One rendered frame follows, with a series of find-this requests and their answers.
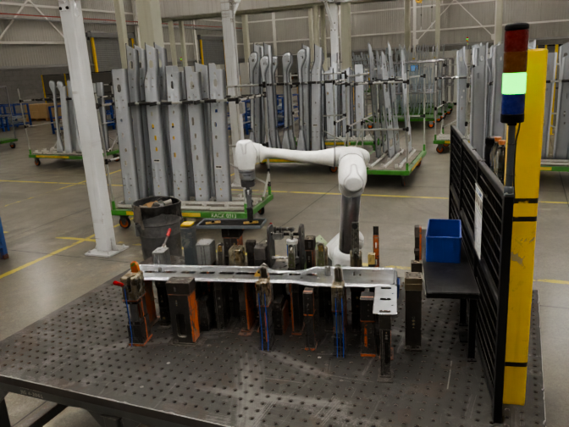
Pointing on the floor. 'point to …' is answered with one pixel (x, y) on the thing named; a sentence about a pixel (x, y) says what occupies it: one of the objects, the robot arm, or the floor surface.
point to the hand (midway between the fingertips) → (250, 215)
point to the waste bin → (157, 224)
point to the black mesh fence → (486, 330)
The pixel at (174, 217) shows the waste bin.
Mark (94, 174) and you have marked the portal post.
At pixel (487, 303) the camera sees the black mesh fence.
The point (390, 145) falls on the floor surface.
